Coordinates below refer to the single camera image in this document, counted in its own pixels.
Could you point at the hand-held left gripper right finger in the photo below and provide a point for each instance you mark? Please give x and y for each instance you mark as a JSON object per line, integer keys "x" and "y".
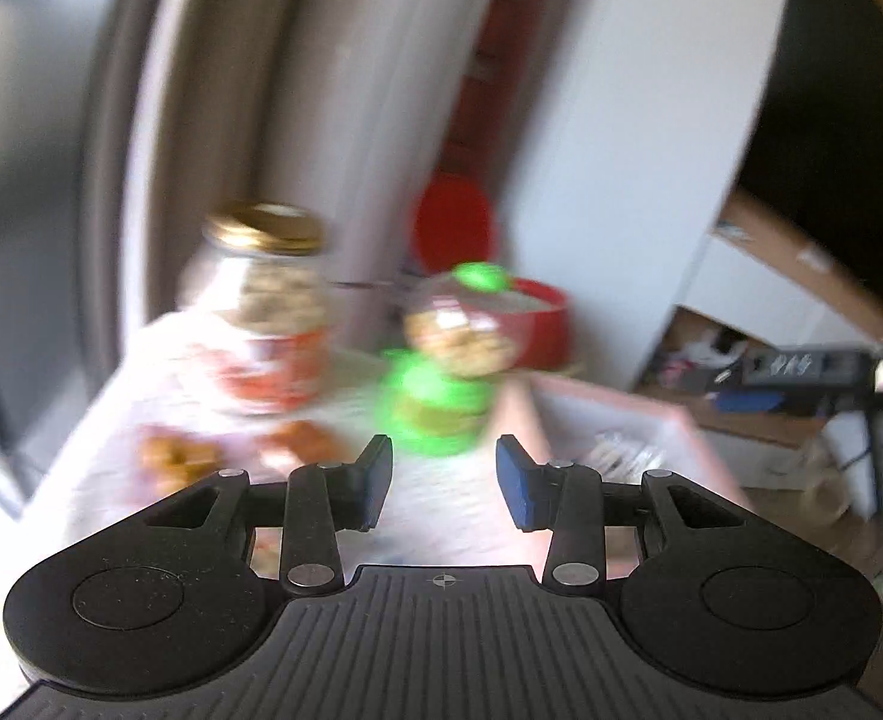
{"x": 512, "y": 484}

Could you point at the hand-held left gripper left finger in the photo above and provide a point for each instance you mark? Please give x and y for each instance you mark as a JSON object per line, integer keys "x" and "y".
{"x": 378, "y": 480}

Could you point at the orange-brown snack packet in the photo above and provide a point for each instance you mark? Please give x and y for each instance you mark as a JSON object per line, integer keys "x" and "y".
{"x": 178, "y": 456}
{"x": 302, "y": 441}

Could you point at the pink cardboard box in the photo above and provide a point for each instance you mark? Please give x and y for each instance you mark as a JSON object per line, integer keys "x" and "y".
{"x": 614, "y": 392}

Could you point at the white lace tablecloth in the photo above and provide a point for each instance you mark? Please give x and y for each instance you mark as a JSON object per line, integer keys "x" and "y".
{"x": 441, "y": 499}

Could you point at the green gumball dispenser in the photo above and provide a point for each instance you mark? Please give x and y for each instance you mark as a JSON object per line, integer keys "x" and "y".
{"x": 441, "y": 397}

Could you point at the red round tin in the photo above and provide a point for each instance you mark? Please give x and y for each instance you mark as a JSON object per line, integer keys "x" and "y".
{"x": 546, "y": 330}

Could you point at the glass jar with gold lid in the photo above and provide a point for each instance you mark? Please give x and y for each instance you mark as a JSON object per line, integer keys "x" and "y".
{"x": 276, "y": 330}

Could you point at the red round lid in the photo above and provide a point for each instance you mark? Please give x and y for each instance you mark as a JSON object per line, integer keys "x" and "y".
{"x": 452, "y": 221}

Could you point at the white media cabinet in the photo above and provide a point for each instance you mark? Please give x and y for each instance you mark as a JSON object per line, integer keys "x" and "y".
{"x": 771, "y": 292}

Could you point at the dark device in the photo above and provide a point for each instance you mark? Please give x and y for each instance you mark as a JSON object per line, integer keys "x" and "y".
{"x": 816, "y": 369}

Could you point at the grey refrigerator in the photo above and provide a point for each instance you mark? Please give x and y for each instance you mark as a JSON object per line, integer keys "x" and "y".
{"x": 43, "y": 202}

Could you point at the black television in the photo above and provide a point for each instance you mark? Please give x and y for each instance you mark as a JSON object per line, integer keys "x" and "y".
{"x": 846, "y": 90}

